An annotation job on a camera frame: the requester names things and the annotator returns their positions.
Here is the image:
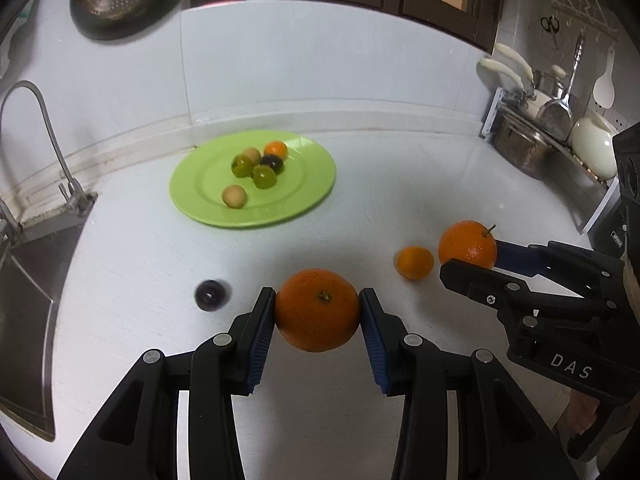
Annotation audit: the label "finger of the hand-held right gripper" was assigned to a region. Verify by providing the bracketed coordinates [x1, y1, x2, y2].
[494, 240, 627, 311]
[439, 259, 556, 323]

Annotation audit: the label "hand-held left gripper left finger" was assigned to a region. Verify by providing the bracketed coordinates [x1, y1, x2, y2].
[56, 286, 277, 480]

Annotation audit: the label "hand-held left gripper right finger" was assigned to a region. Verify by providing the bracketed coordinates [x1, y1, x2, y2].
[358, 287, 581, 480]

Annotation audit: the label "orange with stem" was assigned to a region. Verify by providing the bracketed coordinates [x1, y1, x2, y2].
[438, 220, 499, 271]

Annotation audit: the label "large orange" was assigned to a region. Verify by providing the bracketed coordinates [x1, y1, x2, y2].
[274, 268, 362, 353]

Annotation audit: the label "green plate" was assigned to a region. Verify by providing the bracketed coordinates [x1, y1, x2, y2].
[169, 130, 337, 231]

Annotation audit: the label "person's right hand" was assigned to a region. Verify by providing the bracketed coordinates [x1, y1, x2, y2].
[567, 389, 603, 438]

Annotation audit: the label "medium orange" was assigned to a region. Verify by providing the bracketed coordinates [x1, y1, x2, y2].
[395, 246, 435, 281]

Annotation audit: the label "black box with label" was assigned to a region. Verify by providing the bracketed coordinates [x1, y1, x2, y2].
[587, 195, 630, 263]

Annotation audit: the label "steel pot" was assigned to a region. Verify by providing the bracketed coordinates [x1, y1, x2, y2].
[492, 112, 561, 181]

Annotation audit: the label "white ceramic jug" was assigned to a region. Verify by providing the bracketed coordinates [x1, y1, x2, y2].
[570, 112, 620, 181]

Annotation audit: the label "metal dish rack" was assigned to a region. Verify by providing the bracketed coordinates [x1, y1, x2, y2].
[479, 86, 623, 235]

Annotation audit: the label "steel skimmer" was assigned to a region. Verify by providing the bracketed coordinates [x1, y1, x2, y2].
[537, 30, 586, 143]

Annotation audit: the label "steel cup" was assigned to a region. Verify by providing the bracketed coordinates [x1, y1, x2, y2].
[532, 71, 571, 101]

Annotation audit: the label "white rice spoon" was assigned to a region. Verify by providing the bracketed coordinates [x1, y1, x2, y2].
[592, 44, 617, 110]

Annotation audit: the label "black scissors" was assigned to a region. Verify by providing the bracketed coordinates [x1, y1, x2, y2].
[540, 15, 562, 51]

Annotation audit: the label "steel sink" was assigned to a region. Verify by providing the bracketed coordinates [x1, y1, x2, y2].
[0, 220, 88, 443]

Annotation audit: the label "thin gooseneck faucet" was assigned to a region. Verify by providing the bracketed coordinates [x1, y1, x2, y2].
[0, 80, 98, 218]

